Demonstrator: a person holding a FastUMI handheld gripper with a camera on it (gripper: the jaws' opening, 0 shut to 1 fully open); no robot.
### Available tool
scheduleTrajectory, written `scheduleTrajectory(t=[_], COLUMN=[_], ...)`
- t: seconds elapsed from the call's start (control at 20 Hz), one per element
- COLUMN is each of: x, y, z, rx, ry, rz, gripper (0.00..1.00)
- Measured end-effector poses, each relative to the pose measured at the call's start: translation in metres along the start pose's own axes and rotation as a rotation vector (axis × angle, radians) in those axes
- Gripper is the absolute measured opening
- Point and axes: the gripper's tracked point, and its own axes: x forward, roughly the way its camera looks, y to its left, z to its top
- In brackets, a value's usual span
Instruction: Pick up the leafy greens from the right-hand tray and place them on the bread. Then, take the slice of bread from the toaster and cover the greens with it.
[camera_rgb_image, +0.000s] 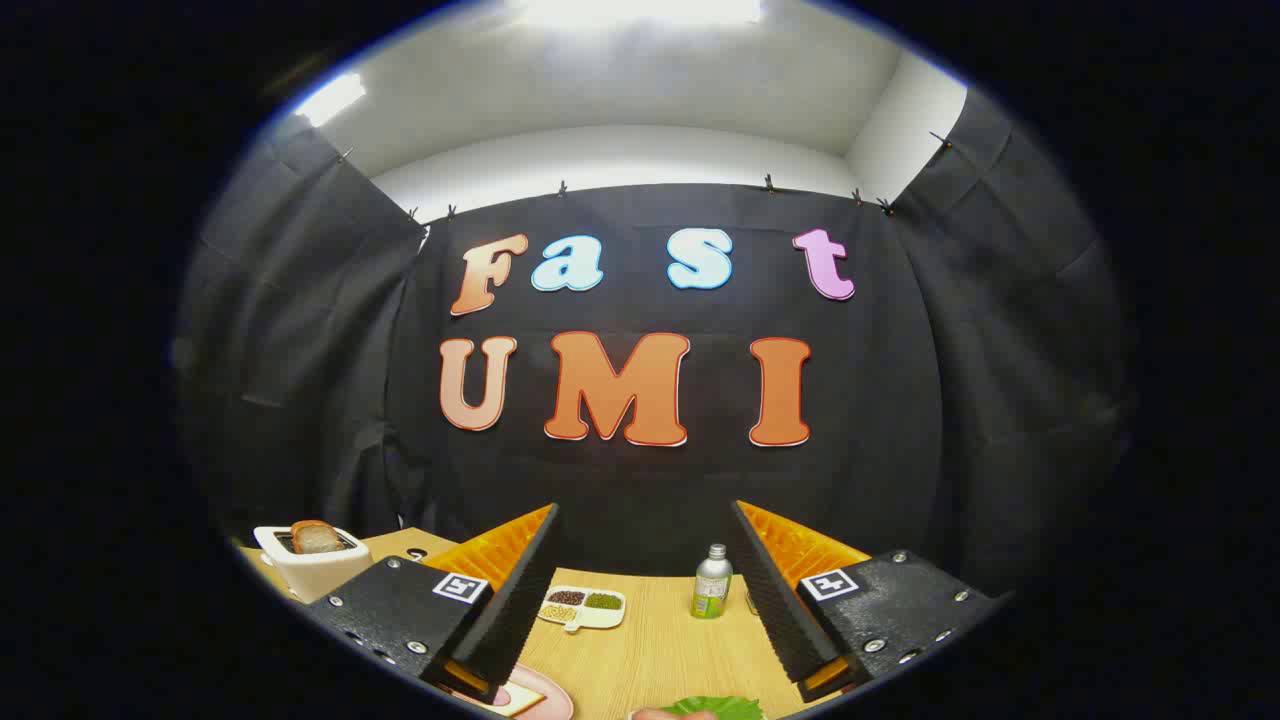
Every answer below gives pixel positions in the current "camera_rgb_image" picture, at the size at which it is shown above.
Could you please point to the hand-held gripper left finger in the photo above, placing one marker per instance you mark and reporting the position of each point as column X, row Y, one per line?
column 520, row 600

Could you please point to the pink plate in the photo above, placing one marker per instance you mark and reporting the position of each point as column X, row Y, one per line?
column 552, row 700

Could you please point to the green label metal bottle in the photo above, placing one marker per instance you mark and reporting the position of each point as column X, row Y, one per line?
column 711, row 585

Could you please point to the green lettuce leaf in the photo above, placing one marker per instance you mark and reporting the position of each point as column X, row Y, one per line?
column 720, row 709

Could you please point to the white divided bean dish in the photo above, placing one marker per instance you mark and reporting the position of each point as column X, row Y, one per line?
column 583, row 612

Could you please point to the white toaster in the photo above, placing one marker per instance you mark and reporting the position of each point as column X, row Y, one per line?
column 320, row 575

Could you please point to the ceiling light panel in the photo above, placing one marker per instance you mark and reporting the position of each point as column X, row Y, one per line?
column 330, row 98

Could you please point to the toasted bread slice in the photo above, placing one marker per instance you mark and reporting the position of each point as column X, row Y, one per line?
column 317, row 538

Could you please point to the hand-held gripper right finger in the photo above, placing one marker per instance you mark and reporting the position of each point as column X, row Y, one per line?
column 775, row 600

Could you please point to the row of black cloth clips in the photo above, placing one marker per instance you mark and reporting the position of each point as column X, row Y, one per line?
column 768, row 183

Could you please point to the black backdrop cloth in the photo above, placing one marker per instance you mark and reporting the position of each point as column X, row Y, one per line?
column 650, row 480

